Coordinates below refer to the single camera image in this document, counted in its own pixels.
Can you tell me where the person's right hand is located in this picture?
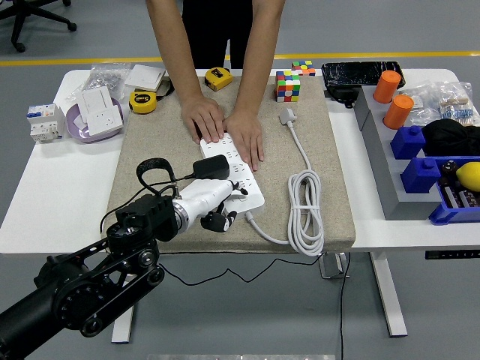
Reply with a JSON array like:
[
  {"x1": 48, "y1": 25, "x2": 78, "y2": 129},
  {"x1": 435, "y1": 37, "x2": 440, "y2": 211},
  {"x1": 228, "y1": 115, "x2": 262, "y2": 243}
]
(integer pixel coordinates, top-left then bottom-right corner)
[{"x1": 181, "y1": 93, "x2": 226, "y2": 144}]

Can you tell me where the person's left hand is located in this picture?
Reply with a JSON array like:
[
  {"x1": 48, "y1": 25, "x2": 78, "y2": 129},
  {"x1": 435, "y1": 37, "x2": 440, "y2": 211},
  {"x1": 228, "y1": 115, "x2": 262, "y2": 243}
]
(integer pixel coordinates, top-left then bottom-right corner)
[{"x1": 223, "y1": 110, "x2": 266, "y2": 173}]

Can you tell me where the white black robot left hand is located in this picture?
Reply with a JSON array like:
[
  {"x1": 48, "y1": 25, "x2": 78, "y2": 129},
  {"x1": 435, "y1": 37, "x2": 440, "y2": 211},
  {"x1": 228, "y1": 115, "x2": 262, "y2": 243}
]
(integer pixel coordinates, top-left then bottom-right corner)
[{"x1": 178, "y1": 178, "x2": 249, "y2": 233}]

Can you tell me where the black power adapter plug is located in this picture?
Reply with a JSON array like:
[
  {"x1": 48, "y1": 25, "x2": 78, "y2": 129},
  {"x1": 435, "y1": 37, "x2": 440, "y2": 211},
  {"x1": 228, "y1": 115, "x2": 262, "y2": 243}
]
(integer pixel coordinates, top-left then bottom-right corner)
[{"x1": 192, "y1": 154, "x2": 230, "y2": 182}]

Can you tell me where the white power strip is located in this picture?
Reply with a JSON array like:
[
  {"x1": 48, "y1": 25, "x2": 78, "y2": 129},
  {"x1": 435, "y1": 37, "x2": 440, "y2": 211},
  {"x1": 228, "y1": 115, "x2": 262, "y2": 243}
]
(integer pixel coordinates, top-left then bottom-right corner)
[{"x1": 199, "y1": 133, "x2": 266, "y2": 217}]

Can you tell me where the thin black adapter cord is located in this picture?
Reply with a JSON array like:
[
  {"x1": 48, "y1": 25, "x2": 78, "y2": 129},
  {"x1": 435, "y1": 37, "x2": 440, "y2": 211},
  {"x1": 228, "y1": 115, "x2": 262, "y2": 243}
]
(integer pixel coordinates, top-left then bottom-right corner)
[{"x1": 99, "y1": 170, "x2": 326, "y2": 287}]

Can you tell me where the square yellow tape measure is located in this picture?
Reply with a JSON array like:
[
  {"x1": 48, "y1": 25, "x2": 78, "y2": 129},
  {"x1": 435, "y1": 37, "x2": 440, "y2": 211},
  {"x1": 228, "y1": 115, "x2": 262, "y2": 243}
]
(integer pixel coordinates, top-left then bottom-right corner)
[{"x1": 204, "y1": 67, "x2": 234, "y2": 92}]

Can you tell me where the grey-brown fabric mat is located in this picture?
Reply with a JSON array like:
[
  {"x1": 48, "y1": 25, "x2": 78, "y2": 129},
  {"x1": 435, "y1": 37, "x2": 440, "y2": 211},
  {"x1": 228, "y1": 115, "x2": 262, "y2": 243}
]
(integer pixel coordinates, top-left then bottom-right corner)
[{"x1": 106, "y1": 74, "x2": 357, "y2": 255}]

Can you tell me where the round yellow tape measure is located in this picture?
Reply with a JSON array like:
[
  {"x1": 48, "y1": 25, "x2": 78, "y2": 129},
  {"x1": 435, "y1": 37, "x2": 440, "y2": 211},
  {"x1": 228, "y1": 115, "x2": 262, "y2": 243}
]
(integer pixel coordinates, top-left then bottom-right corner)
[{"x1": 128, "y1": 76, "x2": 176, "y2": 115}]

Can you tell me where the large colourful puzzle cube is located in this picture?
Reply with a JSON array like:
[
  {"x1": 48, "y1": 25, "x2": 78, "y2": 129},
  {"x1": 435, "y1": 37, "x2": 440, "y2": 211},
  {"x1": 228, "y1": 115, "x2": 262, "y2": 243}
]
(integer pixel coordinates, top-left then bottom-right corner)
[{"x1": 274, "y1": 70, "x2": 302, "y2": 104}]

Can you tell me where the person's body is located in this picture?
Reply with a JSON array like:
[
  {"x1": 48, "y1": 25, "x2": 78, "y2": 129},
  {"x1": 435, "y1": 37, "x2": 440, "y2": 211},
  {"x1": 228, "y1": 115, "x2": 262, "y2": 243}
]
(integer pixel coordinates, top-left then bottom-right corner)
[{"x1": 181, "y1": 0, "x2": 260, "y2": 71}]

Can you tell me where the small colourful puzzle cube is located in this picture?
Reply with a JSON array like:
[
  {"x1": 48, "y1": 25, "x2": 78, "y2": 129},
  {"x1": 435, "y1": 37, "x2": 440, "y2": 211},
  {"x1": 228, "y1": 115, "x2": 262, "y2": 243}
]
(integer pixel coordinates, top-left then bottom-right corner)
[{"x1": 291, "y1": 60, "x2": 317, "y2": 77}]

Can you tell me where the black pouch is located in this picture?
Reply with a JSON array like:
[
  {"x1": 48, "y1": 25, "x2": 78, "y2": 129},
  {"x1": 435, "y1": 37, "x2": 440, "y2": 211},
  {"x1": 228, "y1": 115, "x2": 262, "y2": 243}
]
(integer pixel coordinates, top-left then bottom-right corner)
[{"x1": 325, "y1": 85, "x2": 359, "y2": 110}]

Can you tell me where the clear bag of screws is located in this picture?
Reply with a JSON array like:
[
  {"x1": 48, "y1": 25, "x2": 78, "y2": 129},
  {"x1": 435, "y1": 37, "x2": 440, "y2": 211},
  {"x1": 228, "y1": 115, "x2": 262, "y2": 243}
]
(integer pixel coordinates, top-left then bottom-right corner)
[{"x1": 66, "y1": 62, "x2": 133, "y2": 103}]

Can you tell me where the purple bowl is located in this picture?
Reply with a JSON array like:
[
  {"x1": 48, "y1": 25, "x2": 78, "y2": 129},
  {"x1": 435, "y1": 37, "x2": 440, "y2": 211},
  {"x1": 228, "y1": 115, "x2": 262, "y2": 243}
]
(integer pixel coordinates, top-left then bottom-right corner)
[{"x1": 65, "y1": 97, "x2": 125, "y2": 145}]

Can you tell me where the black crackled tray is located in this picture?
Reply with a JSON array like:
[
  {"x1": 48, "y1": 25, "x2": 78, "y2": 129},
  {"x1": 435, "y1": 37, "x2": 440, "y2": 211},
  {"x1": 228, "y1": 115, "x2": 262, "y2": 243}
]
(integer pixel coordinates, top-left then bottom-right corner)
[{"x1": 321, "y1": 61, "x2": 407, "y2": 92}]

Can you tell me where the grey stepped block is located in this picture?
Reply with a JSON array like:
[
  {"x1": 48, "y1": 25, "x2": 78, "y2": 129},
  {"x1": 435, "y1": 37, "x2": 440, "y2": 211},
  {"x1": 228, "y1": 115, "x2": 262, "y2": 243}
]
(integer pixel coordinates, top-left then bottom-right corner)
[{"x1": 353, "y1": 85, "x2": 440, "y2": 221}]

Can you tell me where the orange cylinder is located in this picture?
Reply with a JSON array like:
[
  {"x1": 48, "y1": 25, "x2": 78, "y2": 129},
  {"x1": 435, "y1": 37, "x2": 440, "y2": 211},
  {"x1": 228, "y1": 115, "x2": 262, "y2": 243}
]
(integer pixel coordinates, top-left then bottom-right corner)
[
  {"x1": 382, "y1": 94, "x2": 415, "y2": 131},
  {"x1": 372, "y1": 70, "x2": 402, "y2": 105}
]

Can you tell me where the white table leg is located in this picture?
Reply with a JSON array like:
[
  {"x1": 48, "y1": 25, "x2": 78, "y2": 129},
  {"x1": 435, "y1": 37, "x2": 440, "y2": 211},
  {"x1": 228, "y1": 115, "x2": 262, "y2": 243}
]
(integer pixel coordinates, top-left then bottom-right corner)
[
  {"x1": 369, "y1": 251, "x2": 408, "y2": 338},
  {"x1": 111, "y1": 299, "x2": 138, "y2": 344}
]

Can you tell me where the white circuit breaker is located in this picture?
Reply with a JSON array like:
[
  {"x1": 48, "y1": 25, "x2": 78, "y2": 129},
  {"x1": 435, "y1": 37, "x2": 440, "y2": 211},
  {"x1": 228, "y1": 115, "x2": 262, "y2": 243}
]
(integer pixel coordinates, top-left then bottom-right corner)
[{"x1": 25, "y1": 103, "x2": 66, "y2": 144}]

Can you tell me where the blue peg block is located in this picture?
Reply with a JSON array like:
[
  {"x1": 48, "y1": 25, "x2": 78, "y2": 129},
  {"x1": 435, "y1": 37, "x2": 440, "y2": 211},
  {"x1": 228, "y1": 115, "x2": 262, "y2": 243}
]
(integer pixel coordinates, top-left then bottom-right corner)
[
  {"x1": 389, "y1": 124, "x2": 427, "y2": 161},
  {"x1": 400, "y1": 156, "x2": 442, "y2": 195}
]

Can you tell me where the clear plastic parts bag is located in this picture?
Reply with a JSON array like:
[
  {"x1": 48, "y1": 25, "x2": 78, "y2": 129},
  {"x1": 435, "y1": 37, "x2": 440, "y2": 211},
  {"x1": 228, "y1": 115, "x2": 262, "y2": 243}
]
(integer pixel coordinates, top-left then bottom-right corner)
[{"x1": 400, "y1": 84, "x2": 443, "y2": 127}]

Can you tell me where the black cloth bundle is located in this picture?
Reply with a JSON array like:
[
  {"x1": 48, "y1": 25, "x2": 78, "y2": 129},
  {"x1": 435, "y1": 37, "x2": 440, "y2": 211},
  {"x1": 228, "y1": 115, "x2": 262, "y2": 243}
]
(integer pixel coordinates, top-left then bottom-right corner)
[{"x1": 420, "y1": 118, "x2": 480, "y2": 158}]

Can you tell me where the black office chair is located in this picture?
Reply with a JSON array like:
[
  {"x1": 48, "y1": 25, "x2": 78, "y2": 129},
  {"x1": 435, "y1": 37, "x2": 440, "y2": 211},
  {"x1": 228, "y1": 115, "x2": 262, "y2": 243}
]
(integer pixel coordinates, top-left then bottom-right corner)
[{"x1": 0, "y1": 0, "x2": 78, "y2": 53}]

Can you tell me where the clear bag of resistors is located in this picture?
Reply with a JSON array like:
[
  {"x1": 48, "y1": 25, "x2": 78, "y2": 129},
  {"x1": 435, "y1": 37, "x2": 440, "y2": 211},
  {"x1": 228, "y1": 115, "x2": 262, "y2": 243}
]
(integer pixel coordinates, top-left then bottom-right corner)
[{"x1": 436, "y1": 80, "x2": 476, "y2": 127}]

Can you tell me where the blue plastic bin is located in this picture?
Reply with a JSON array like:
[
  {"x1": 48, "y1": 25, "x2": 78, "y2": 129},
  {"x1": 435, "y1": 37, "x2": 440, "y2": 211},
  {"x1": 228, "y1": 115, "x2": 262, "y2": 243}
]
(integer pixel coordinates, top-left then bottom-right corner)
[{"x1": 427, "y1": 156, "x2": 480, "y2": 227}]

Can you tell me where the dark small parts row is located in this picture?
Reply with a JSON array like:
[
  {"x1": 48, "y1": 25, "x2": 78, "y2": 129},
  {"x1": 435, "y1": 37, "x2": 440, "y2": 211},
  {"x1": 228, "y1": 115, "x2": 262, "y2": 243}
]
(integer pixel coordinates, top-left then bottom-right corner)
[{"x1": 442, "y1": 175, "x2": 480, "y2": 209}]

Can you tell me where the yellow lemon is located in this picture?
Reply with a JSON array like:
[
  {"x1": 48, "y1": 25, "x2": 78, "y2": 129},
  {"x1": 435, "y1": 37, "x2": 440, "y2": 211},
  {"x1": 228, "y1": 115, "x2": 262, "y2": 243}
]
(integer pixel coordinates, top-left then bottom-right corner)
[{"x1": 454, "y1": 161, "x2": 480, "y2": 193}]

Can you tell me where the black table control panel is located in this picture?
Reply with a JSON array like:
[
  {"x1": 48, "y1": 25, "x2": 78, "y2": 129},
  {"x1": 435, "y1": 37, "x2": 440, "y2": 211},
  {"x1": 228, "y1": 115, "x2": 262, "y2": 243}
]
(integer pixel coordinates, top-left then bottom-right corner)
[{"x1": 424, "y1": 250, "x2": 480, "y2": 260}]

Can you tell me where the white power strip cord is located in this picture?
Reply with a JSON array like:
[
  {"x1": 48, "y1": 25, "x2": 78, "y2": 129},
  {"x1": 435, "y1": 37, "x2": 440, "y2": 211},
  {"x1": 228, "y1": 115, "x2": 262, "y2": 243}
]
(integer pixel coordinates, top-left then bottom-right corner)
[{"x1": 245, "y1": 107, "x2": 326, "y2": 257}]

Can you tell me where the flat white switch plate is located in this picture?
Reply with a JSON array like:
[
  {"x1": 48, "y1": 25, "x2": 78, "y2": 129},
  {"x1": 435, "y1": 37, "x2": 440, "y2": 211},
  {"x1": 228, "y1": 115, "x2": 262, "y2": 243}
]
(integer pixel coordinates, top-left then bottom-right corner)
[{"x1": 123, "y1": 64, "x2": 167, "y2": 92}]

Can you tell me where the white wall socket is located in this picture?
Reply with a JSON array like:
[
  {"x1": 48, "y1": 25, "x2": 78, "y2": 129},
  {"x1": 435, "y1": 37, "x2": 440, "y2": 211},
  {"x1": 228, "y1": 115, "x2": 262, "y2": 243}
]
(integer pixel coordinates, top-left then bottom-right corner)
[{"x1": 86, "y1": 106, "x2": 125, "y2": 137}]

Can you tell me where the white switch panel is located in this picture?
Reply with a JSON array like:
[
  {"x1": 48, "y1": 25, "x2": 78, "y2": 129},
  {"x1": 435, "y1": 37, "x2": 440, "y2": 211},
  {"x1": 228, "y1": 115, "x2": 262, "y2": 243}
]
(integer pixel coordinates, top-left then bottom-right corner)
[{"x1": 76, "y1": 85, "x2": 115, "y2": 125}]

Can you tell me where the metal under-table bracket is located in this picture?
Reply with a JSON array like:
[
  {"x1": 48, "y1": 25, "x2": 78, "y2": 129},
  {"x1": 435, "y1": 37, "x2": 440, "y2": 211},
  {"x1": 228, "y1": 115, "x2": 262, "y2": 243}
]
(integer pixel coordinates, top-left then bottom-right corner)
[{"x1": 317, "y1": 252, "x2": 352, "y2": 281}]

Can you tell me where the black hanging power cable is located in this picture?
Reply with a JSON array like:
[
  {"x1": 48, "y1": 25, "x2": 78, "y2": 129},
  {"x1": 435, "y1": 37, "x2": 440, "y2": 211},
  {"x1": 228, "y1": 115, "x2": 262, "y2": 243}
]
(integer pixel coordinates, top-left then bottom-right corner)
[{"x1": 338, "y1": 253, "x2": 353, "y2": 360}]

